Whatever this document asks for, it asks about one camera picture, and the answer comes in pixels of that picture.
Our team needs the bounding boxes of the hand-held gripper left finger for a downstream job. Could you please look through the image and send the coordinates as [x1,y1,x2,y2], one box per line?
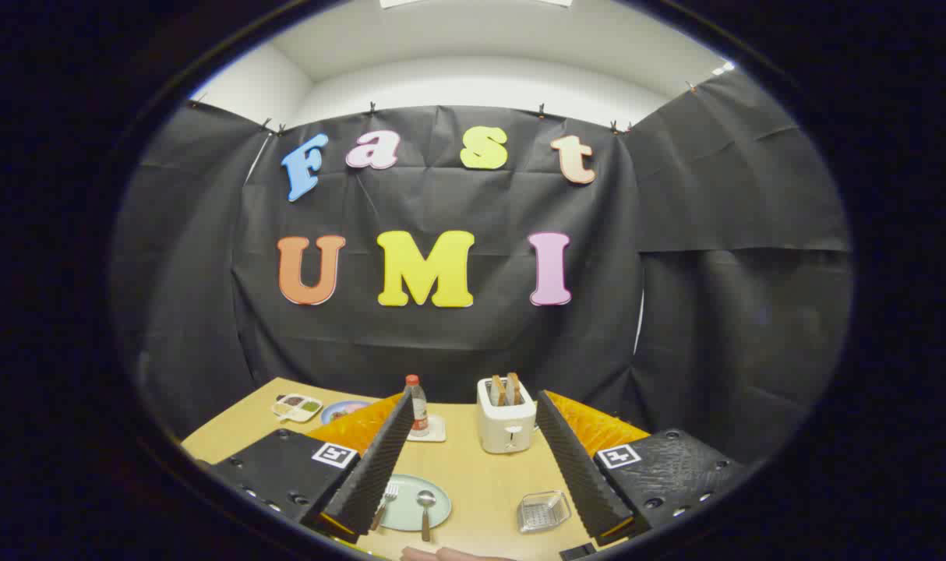
[196,390,417,545]

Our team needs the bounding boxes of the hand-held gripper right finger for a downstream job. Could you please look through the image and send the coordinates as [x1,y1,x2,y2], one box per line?
[535,389,748,546]

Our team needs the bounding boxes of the wooden handle metal fork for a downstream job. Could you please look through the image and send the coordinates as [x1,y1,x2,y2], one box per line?
[369,482,400,532]

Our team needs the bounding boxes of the wooden handle metal spoon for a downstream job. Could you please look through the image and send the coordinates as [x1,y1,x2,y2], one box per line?
[416,489,438,542]

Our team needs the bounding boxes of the pale green plate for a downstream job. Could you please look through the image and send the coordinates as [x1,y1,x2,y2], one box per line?
[376,474,452,533]

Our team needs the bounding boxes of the blue plate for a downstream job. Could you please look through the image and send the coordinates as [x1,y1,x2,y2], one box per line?
[320,400,372,425]

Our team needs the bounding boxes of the clear red cap water bottle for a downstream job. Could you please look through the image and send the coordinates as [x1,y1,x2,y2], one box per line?
[404,375,430,437]

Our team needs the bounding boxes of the white square coaster tray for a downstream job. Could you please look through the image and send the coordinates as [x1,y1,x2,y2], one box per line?
[407,415,447,443]

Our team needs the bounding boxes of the white toaster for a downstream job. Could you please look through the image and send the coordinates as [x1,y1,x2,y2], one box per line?
[477,377,538,455]

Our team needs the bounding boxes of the white divided sauce dish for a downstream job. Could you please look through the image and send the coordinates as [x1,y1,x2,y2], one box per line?
[271,393,323,423]

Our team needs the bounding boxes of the black backdrop cloth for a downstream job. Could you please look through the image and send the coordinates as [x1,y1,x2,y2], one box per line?
[111,69,854,468]

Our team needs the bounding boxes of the metal wire basket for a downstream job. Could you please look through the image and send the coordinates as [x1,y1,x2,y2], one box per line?
[517,491,572,535]

